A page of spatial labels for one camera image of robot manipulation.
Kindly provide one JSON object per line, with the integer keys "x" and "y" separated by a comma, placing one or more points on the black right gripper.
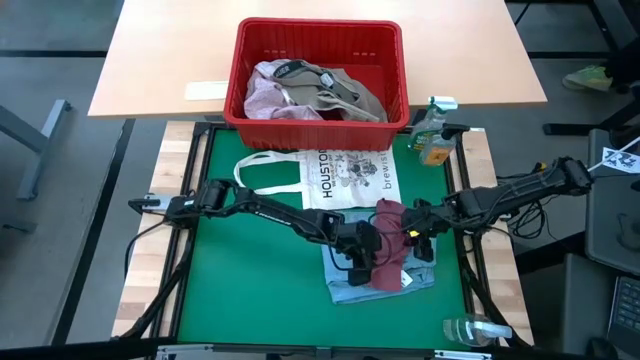
{"x": 425, "y": 222}

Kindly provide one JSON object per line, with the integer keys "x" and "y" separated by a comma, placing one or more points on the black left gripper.
{"x": 360, "y": 242}

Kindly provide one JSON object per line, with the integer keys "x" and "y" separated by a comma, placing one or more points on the maroon shirt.
{"x": 395, "y": 260}

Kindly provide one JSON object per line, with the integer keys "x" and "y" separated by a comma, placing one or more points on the light blue jeans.
{"x": 350, "y": 292}

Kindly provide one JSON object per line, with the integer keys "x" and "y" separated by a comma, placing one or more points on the white printed tote bag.
{"x": 350, "y": 175}

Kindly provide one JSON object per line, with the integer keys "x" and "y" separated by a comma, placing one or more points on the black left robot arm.
{"x": 270, "y": 212}

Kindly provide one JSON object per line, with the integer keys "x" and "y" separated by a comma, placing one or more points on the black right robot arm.
{"x": 520, "y": 192}

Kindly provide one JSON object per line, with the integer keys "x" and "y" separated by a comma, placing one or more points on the red plastic laundry bin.
{"x": 320, "y": 40}

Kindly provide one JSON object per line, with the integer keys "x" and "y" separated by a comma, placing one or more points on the orange-label pump bottle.
{"x": 437, "y": 155}

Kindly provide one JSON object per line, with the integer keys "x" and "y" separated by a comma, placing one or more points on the green-label spray bottle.
{"x": 425, "y": 135}

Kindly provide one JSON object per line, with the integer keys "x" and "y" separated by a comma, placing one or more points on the clear spray bottle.
{"x": 475, "y": 331}

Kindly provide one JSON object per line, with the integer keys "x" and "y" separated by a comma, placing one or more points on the green table mat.
{"x": 235, "y": 300}

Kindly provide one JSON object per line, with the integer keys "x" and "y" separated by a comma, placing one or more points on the khaki trousers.
{"x": 345, "y": 90}

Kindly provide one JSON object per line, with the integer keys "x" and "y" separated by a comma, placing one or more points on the pink garment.
{"x": 265, "y": 95}

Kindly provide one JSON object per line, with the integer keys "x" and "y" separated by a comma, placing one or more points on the black desk foot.
{"x": 575, "y": 129}

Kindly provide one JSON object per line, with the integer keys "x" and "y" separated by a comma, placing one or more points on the grey side desk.
{"x": 612, "y": 215}

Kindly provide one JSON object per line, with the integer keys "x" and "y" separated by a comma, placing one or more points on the white printed tag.
{"x": 620, "y": 160}

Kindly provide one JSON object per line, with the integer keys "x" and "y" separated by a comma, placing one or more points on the white paper label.
{"x": 206, "y": 90}

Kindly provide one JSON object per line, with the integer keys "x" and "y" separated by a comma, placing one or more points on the green shoe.
{"x": 587, "y": 78}

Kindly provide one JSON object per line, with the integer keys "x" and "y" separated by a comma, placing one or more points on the dark computer keyboard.
{"x": 625, "y": 310}

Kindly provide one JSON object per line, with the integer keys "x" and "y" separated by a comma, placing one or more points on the person's leg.
{"x": 625, "y": 65}

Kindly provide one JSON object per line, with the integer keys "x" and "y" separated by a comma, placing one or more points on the light wooden desk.
{"x": 165, "y": 50}

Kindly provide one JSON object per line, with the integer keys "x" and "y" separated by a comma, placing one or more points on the grey metal desk leg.
{"x": 40, "y": 145}

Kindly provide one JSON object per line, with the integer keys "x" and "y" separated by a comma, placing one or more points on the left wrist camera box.
{"x": 359, "y": 277}

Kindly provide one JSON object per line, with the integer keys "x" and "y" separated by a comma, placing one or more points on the black frame strut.
{"x": 487, "y": 305}
{"x": 160, "y": 300}

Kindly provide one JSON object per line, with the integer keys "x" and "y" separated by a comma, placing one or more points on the black table frame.
{"x": 202, "y": 126}

